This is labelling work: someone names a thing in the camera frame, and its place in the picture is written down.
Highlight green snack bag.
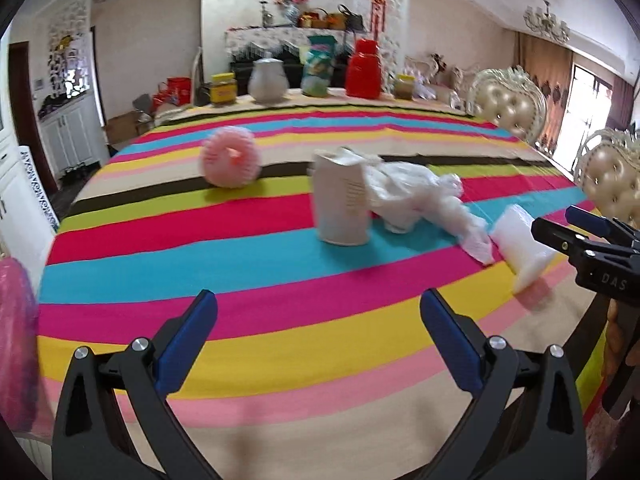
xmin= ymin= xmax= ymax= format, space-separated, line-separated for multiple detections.
xmin=300 ymin=35 xmax=336 ymax=98

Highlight pink foam net ball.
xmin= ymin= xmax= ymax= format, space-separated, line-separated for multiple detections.
xmin=198 ymin=126 xmax=262 ymax=188

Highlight piano with lace cover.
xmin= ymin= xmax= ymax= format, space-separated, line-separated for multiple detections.
xmin=224 ymin=26 xmax=361 ymax=96

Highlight beige tufted chair near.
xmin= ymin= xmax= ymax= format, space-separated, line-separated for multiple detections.
xmin=573 ymin=128 xmax=640 ymax=229

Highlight white plastic wrap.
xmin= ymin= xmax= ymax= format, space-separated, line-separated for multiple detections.
xmin=363 ymin=158 xmax=494 ymax=266

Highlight red thermos jug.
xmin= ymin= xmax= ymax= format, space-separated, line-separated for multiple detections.
xmin=345 ymin=38 xmax=382 ymax=100

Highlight pink lined trash bin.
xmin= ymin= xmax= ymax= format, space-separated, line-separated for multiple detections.
xmin=1 ymin=257 xmax=39 ymax=432

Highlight chandelier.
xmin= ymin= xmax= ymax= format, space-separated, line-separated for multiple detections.
xmin=523 ymin=0 xmax=570 ymax=44

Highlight striped colourful tablecloth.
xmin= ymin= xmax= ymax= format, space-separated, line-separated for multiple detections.
xmin=38 ymin=96 xmax=591 ymax=479

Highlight white foam block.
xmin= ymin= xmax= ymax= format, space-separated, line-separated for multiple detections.
xmin=489 ymin=204 xmax=556 ymax=295

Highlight beige tufted chair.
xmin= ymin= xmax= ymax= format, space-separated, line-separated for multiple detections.
xmin=466 ymin=65 xmax=547 ymax=145
xmin=573 ymin=128 xmax=640 ymax=229

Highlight white dining chair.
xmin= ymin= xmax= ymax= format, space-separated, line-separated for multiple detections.
xmin=190 ymin=47 xmax=204 ymax=106

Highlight beige tufted chair far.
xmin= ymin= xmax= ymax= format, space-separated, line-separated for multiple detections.
xmin=466 ymin=65 xmax=547 ymax=145

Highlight person right hand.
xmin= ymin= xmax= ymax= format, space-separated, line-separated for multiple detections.
xmin=598 ymin=299 xmax=640 ymax=421

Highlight white low cabinet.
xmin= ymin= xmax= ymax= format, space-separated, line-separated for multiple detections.
xmin=38 ymin=91 xmax=110 ymax=179

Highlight small yellow lid jar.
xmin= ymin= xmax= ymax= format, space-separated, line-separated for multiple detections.
xmin=393 ymin=74 xmax=416 ymax=101

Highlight red gift bags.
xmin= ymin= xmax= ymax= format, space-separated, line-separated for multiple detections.
xmin=152 ymin=77 xmax=192 ymax=113

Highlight white paper carton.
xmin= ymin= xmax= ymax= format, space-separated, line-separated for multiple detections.
xmin=309 ymin=148 xmax=370 ymax=246

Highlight brown curtain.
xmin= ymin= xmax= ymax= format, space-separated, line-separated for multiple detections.
xmin=514 ymin=32 xmax=573 ymax=155

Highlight yellow lidded jar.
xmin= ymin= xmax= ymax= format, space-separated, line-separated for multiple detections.
xmin=209 ymin=72 xmax=238 ymax=106

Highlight white tall glass cabinet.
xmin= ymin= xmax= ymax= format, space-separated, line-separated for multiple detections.
xmin=0 ymin=27 xmax=54 ymax=296

